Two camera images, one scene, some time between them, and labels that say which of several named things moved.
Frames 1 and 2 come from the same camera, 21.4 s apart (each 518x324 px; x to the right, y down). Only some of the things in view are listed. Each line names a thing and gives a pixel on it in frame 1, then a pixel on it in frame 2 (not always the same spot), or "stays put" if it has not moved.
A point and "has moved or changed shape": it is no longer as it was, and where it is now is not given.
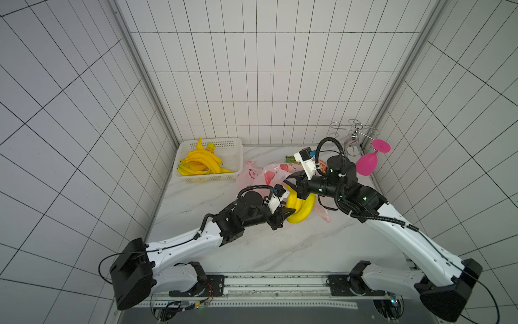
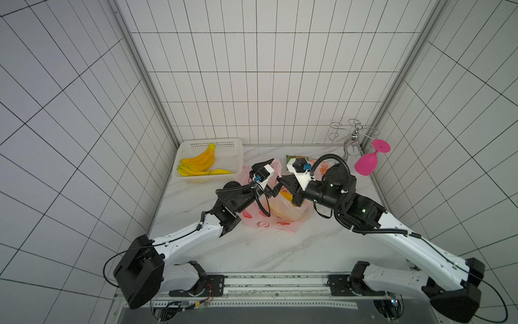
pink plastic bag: x=270 y=175 has moved or changed shape
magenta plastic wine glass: x=366 y=165 stays put
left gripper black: x=279 y=216 -> x=268 y=191
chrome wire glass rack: x=361 y=136 stays put
